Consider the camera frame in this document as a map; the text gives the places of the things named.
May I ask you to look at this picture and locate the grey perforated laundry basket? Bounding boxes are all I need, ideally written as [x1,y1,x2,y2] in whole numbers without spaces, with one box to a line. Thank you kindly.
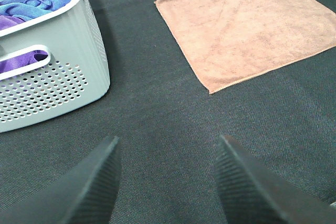
[1,0,110,132]

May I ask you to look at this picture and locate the brown microfiber towel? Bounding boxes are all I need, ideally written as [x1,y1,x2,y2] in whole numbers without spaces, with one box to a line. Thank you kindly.
[155,0,335,93]

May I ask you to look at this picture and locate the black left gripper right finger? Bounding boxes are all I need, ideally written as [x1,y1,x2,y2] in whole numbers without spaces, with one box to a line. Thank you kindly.
[214,135,335,223]

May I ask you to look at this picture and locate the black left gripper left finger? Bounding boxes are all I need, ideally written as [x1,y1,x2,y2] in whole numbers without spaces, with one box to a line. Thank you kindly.
[1,136,121,223]

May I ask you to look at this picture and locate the black table cover cloth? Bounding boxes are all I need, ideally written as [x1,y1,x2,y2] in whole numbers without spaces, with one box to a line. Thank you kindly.
[1,0,335,223]

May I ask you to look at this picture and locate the blue towel in basket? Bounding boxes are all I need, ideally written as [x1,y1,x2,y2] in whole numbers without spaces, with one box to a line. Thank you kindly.
[1,0,71,21]

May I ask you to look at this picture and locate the purple towel in basket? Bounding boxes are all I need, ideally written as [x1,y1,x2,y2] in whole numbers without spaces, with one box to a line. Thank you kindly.
[1,15,48,73]

